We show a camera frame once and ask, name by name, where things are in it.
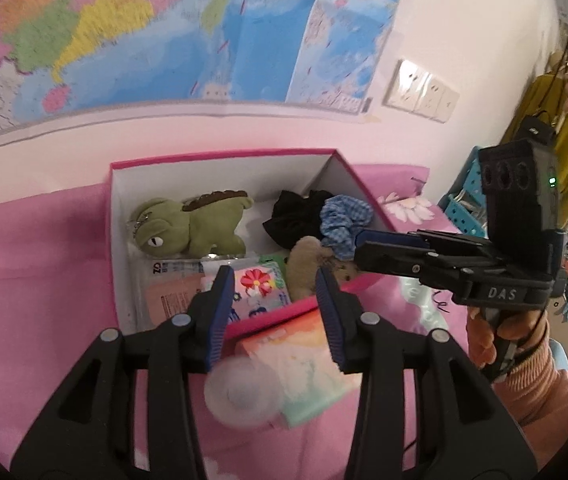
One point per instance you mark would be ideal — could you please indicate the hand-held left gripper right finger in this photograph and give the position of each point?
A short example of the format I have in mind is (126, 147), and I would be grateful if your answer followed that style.
(328, 315)

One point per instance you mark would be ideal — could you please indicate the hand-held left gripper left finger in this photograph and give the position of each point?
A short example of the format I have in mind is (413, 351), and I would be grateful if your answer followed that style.
(221, 310)

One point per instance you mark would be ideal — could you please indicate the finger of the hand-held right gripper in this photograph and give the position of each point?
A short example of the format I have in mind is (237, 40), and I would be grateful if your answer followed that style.
(389, 236)
(404, 260)

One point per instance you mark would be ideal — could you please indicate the blue gingham scrunchie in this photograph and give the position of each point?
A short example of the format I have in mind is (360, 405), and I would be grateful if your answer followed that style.
(346, 217)

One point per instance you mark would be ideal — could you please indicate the brown plush bear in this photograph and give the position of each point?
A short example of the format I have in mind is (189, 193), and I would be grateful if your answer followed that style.
(306, 265)

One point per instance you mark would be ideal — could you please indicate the pink cardboard box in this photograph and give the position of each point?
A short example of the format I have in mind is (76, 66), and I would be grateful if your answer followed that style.
(264, 175)

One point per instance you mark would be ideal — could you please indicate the person's right forearm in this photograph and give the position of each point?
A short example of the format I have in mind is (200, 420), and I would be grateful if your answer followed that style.
(549, 395)

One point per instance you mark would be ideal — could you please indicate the person's right hand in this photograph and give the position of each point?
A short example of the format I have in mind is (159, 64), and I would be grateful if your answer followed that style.
(479, 340)

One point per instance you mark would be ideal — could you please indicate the flower print tissue pack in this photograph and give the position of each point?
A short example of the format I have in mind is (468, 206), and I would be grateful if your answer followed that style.
(259, 285)

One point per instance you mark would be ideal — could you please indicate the small white tissue pack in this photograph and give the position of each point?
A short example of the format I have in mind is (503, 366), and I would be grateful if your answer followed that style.
(224, 261)

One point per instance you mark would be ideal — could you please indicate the orange green tissue pack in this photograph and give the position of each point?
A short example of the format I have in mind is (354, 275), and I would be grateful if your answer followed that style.
(304, 360)

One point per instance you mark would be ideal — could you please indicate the pink tissue pack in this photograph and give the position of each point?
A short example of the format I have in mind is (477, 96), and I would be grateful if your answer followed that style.
(171, 297)

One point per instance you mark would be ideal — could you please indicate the blue plastic basket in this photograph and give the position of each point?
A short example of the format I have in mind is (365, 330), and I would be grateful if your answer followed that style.
(464, 205)

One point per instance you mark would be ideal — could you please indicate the white blue tissue pack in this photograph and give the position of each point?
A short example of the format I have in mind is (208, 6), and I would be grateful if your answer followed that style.
(169, 266)

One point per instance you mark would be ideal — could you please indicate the green dinosaur plush toy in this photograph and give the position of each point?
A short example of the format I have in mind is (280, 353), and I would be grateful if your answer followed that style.
(199, 225)

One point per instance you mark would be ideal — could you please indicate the black scrunchie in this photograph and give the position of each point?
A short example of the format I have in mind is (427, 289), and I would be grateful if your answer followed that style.
(294, 217)

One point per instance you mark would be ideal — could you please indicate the white wall socket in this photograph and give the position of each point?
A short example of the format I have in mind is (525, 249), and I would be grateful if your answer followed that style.
(449, 104)
(431, 95)
(409, 85)

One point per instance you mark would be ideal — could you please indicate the colourful wall map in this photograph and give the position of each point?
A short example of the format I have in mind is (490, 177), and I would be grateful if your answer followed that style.
(164, 35)

